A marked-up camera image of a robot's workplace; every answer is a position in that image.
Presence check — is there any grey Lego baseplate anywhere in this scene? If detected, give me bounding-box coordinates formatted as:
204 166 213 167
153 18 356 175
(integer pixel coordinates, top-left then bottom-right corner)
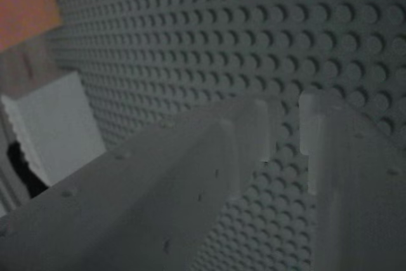
47 0 406 271

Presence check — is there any white ridged block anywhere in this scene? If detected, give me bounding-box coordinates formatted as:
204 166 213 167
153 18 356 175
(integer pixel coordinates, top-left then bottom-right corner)
0 70 106 189

